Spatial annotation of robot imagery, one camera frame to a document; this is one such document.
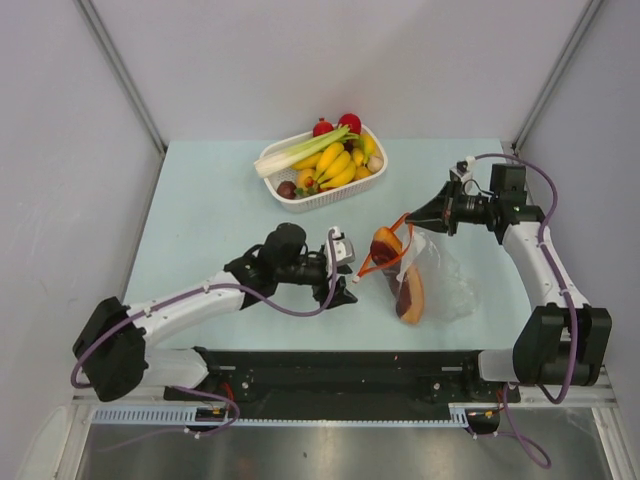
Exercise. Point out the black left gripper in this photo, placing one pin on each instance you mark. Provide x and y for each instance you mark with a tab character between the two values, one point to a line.
340	294

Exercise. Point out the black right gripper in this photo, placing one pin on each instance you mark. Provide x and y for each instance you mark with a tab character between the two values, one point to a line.
441	213

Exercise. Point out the clear zip bag red zipper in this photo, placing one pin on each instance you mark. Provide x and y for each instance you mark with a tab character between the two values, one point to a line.
449	294

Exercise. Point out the green white celery stalk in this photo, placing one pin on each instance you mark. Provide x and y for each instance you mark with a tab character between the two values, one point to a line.
285	157

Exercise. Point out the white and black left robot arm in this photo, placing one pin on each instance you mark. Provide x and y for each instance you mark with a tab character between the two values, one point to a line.
119	349

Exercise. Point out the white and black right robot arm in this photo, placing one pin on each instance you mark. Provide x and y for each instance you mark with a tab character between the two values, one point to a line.
564	340

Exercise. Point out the white garlic bulb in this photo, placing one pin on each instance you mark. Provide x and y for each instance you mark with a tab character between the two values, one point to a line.
375	164

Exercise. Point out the white perforated plastic basket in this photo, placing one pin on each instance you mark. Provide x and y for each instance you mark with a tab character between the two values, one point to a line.
300	205

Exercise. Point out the yellow banana bunch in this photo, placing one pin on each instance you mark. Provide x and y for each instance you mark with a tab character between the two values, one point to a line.
342	162

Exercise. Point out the dark purple passion fruit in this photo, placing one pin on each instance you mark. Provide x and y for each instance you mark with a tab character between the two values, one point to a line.
287	190

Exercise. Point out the red apple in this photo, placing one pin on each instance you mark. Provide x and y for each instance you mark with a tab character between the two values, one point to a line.
352	121

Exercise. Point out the red pomegranate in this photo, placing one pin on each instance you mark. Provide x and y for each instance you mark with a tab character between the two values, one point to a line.
322	127

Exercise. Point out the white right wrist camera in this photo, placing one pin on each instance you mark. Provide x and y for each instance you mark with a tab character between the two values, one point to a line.
462	172

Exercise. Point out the right aluminium corner post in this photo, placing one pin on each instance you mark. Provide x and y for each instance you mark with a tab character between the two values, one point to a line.
570	49

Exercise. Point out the aluminium corner post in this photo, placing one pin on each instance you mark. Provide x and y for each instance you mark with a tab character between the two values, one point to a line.
107	47
570	49

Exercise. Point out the left aluminium corner post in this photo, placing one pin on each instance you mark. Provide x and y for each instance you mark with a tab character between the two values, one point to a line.
107	47

